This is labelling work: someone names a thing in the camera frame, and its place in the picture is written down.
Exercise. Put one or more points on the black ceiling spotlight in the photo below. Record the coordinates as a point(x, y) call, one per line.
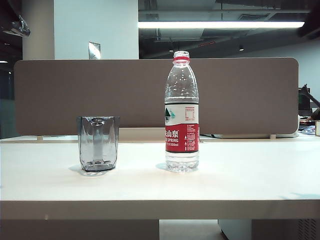
point(241, 48)

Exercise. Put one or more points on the clear water bottle red label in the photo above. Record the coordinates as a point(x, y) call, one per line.
point(181, 135)

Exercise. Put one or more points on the white desk shelf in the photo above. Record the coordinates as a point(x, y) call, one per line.
point(250, 136)

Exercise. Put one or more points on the grey cabinet under table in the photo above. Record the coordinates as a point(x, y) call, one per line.
point(275, 230)

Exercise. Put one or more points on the brown desk partition screen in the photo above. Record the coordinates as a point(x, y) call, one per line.
point(62, 95)

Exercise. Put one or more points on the white ceiling light strip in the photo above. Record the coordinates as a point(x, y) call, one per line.
point(220, 24)

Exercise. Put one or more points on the silver wall plaque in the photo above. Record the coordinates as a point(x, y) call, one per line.
point(94, 51)

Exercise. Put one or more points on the grey faceted glass mug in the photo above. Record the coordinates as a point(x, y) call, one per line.
point(97, 145)

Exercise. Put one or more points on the beige box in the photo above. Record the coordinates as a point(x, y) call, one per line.
point(317, 128)

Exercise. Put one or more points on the dark computer monitor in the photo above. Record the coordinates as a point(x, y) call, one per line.
point(303, 103)

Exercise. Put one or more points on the seated person in background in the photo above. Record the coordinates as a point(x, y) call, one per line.
point(315, 114)

